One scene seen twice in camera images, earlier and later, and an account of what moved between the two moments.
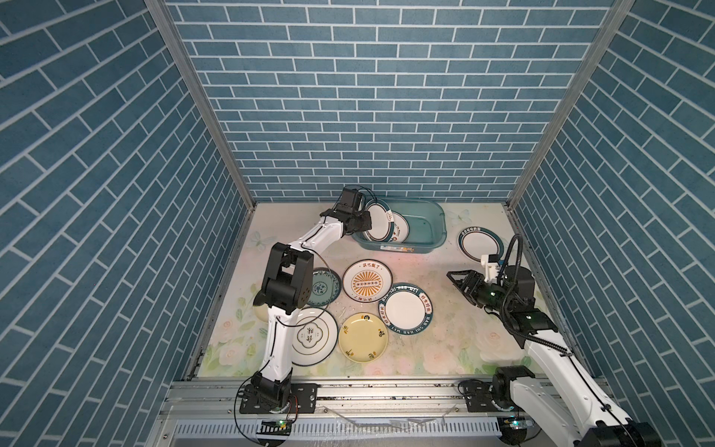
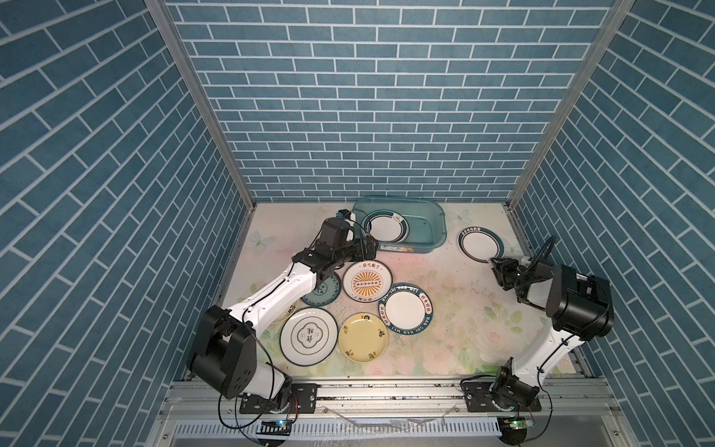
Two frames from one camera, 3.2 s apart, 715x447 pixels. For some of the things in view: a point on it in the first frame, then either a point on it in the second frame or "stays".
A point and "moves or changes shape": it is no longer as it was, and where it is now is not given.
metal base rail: [207, 413] stays
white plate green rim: [477, 241] stays
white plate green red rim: [382, 220] moves or changes shape
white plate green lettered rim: [405, 308] stays
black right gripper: [473, 278] to [504, 269]
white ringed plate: [315, 337] stays
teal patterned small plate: [326, 287] stays
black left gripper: [365, 222] to [370, 251]
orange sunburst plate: [367, 280] stays
